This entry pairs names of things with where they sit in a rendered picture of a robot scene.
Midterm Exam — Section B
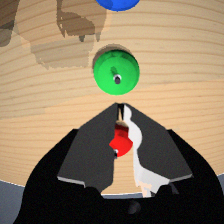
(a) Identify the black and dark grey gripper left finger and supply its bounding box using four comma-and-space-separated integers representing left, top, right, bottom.
13, 102, 120, 224

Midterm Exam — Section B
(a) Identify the blue dome bell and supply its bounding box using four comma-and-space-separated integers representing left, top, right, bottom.
96, 0, 140, 12

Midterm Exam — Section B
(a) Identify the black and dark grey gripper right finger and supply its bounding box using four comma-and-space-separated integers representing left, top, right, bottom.
120, 102, 224, 216

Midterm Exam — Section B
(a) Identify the red bell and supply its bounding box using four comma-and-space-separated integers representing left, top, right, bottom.
110, 123, 133, 159

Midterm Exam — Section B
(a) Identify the green bell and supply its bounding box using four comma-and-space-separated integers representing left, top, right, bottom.
94, 49, 140, 95

